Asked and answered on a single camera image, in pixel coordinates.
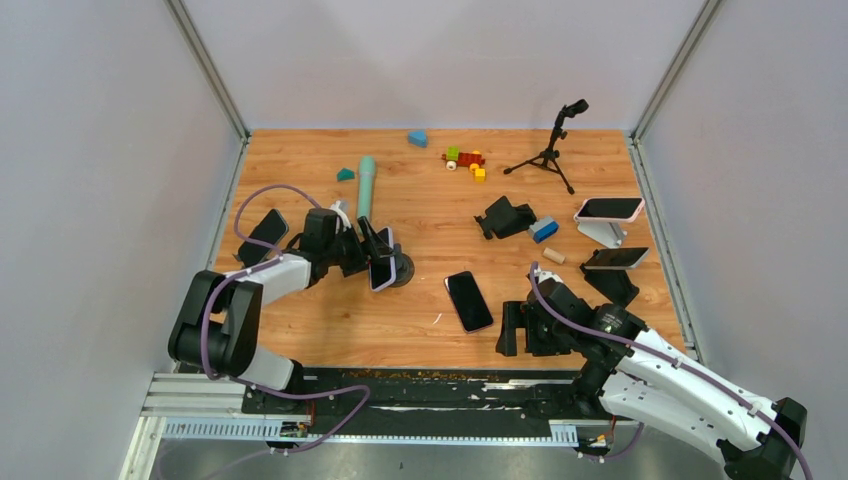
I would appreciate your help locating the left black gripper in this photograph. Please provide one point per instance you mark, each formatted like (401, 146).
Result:
(374, 246)

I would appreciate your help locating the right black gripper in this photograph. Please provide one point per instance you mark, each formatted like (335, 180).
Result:
(517, 315)

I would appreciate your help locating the phone with lavender case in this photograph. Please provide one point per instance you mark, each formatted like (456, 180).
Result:
(382, 271)

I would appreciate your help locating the phone with pink-edged black case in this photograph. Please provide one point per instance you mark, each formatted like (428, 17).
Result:
(468, 302)

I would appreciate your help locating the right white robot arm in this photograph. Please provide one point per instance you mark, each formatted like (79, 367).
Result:
(631, 371)

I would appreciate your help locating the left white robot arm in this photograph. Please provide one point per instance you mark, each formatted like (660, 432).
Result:
(217, 326)

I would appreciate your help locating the round black phone stand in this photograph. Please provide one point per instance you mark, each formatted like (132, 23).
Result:
(404, 267)

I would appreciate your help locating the black clamp phone holder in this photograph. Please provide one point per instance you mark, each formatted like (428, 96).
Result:
(502, 219)

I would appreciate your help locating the phone with white edge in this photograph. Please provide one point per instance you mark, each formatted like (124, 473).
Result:
(616, 259)

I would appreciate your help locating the white phone stand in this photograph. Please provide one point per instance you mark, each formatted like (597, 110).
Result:
(609, 234)

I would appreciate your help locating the phone with pink case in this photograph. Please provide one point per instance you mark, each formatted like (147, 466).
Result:
(610, 209)

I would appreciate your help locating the black mini tripod stand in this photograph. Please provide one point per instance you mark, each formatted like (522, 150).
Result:
(547, 159)

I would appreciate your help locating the small wooden cylinder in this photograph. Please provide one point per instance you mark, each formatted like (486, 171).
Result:
(554, 256)

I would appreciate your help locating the dark teal small block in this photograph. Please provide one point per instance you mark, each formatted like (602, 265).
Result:
(345, 174)

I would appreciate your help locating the teal toy microphone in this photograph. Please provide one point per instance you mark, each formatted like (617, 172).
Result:
(367, 170)

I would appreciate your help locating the blue and grey eraser block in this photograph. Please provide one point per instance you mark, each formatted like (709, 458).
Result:
(543, 229)

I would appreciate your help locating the colourful toy brick car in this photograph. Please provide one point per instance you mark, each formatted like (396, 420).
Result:
(454, 159)

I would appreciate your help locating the blue triangular block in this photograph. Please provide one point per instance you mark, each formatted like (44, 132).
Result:
(418, 138)

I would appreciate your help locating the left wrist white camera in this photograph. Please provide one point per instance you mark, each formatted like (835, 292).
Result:
(340, 208)

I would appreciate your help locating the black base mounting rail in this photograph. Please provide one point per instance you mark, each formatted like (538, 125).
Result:
(418, 406)

